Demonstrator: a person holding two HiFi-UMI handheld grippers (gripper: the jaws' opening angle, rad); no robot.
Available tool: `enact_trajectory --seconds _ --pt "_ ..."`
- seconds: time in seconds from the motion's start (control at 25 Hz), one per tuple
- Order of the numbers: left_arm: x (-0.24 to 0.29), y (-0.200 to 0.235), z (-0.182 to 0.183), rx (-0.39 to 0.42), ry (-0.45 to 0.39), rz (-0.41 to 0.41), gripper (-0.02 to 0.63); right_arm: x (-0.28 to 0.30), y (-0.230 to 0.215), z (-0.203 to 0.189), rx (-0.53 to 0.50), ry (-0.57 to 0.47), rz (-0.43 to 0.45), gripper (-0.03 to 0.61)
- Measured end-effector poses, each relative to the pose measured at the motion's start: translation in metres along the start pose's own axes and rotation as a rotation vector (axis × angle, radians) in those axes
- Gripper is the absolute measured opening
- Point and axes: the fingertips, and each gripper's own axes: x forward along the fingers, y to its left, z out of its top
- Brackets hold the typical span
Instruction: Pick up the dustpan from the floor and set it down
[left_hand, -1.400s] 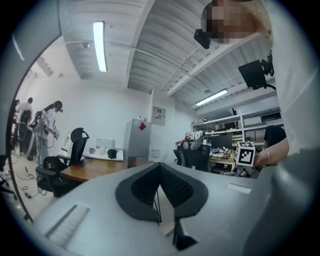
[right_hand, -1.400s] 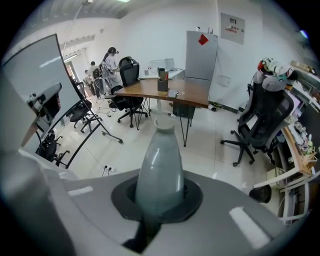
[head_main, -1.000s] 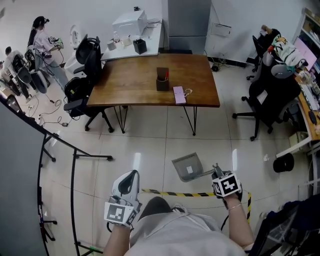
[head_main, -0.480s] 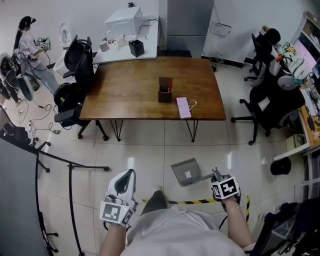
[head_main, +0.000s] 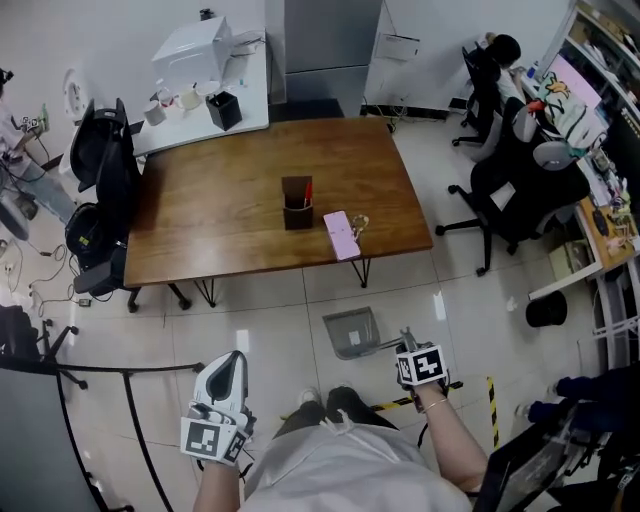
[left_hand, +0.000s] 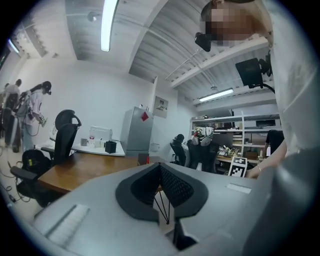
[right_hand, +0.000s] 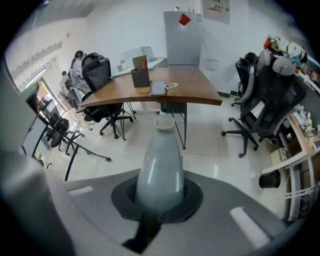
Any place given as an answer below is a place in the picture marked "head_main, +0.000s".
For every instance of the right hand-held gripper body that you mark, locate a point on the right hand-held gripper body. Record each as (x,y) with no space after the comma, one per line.
(422,367)

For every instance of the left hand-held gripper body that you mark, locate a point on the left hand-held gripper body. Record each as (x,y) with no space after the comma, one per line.
(202,440)

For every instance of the grey dustpan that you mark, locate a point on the grey dustpan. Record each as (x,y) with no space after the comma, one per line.
(350,332)

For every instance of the person's left forearm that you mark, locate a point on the person's left forearm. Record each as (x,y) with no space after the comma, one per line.
(217,490)

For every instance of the person's right forearm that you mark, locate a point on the person's right forearm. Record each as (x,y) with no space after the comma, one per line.
(455,445)

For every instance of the person's dark trousers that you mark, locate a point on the person's dark trousers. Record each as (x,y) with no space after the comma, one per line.
(350,405)

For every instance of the yellow black striped tape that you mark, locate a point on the yellow black striped tape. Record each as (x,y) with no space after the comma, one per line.
(492,410)

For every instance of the crumpled paper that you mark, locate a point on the crumpled paper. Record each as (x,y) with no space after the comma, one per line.
(511,303)

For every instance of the person's white shoe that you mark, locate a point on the person's white shoe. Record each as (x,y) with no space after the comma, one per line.
(310,395)

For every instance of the person's white shirt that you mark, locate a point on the person's white shirt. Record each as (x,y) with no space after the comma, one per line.
(350,475)

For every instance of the black waste bin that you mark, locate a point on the black waste bin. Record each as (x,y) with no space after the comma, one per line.
(546,310)

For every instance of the black flat screen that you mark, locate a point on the black flat screen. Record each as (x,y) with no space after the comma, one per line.
(520,470)

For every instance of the brown pen holder box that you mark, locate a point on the brown pen holder box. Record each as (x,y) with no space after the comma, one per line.
(298,217)

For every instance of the grey rolling whiteboard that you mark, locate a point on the grey rolling whiteboard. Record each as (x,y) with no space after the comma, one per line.
(30,440)

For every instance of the black caster chair base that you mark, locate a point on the black caster chair base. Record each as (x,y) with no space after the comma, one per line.
(55,345)

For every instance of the red pen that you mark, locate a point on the red pen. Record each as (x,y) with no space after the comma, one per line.
(308,195)

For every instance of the cardboard box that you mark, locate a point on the cardboard box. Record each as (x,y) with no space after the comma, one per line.
(567,257)

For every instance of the black grey office chair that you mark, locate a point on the black grey office chair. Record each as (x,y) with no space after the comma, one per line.
(525,195)

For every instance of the wooden office desk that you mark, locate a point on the wooden office desk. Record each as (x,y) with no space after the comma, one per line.
(605,255)

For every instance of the wooden table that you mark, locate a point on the wooden table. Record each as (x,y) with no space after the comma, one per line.
(225,215)

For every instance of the black mouse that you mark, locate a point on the black mouse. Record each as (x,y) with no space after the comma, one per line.
(600,222)

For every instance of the black backpack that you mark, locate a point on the black backpack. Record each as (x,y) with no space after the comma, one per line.
(90,235)

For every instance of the black mesh office chair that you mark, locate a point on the black mesh office chair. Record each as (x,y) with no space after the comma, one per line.
(482,95)

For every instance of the patterned cloth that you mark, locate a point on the patterned cloth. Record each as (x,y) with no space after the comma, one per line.
(567,112)

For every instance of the white side desk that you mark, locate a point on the white side desk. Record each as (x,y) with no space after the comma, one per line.
(200,135)

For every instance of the black square box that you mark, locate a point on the black square box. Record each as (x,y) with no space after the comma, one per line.
(225,112)

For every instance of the grey refrigerator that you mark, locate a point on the grey refrigerator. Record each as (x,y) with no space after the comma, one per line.
(330,55)

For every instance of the computer monitor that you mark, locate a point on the computer monitor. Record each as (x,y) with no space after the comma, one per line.
(575,85)

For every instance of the white mug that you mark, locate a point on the white mug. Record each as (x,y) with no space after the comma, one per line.
(189,99)

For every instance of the grey cup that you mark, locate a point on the grey cup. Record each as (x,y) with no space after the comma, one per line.
(155,114)

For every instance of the clear plastic bottle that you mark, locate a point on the clear plastic bottle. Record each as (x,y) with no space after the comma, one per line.
(164,92)

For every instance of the white storage shelf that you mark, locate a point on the white storage shelf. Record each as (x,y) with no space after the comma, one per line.
(610,40)

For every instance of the white round fan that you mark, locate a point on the white round fan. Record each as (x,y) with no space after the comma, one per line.
(73,95)

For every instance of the small black webcam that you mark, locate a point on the small black webcam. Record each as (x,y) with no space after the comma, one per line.
(205,14)

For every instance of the white paper wall holder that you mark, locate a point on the white paper wall holder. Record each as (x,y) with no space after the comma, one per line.
(397,47)

